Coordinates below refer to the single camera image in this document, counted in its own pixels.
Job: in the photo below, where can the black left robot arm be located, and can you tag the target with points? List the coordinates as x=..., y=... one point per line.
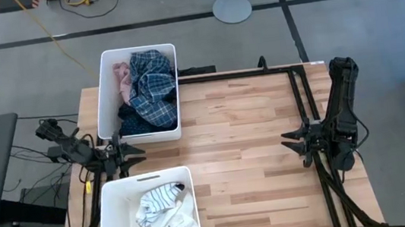
x=72, y=149

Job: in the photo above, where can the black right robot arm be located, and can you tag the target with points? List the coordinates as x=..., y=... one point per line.
x=341, y=94

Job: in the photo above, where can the pink garment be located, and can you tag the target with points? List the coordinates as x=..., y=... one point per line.
x=122, y=80

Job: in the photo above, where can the yellow tag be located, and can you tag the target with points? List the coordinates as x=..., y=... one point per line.
x=88, y=187

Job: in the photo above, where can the grey round floor disc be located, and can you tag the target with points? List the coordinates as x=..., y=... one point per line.
x=232, y=9

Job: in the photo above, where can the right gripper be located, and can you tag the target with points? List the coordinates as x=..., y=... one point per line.
x=314, y=140

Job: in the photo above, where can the white plastic bin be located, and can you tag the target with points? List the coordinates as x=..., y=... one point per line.
x=118, y=214
x=107, y=101

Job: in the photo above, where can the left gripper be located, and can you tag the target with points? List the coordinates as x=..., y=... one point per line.
x=119, y=157

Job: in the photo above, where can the navy dotted garment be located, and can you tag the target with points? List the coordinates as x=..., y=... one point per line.
x=133, y=125

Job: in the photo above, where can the striped sock with black toe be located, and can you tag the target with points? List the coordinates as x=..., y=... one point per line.
x=162, y=196

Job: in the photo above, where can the black aluminium table frame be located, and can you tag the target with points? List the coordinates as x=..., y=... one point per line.
x=236, y=75

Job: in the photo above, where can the long white sock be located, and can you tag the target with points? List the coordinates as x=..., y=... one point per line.
x=189, y=206

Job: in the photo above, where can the blue plaid shirt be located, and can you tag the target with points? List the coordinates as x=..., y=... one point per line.
x=154, y=88

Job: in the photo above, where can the black power adapter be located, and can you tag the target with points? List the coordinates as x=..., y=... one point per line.
x=53, y=155

